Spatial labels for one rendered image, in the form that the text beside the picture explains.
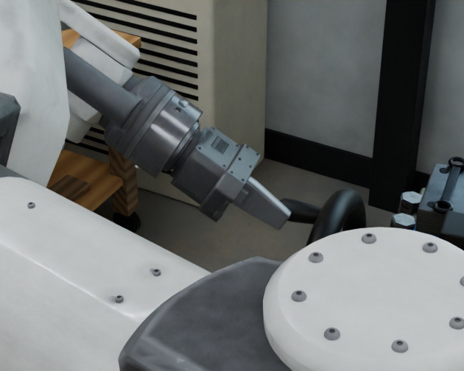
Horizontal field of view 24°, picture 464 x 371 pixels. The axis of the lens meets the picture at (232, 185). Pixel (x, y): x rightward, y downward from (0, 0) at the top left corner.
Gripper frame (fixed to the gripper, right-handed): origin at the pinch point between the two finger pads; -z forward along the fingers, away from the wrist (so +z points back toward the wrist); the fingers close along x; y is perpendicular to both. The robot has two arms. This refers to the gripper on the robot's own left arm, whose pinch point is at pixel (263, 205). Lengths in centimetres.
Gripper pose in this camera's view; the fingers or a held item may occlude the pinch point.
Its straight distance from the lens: 115.0
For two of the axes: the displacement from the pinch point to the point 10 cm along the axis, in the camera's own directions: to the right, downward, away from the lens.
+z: -8.1, -5.8, -0.4
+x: -2.1, 3.6, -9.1
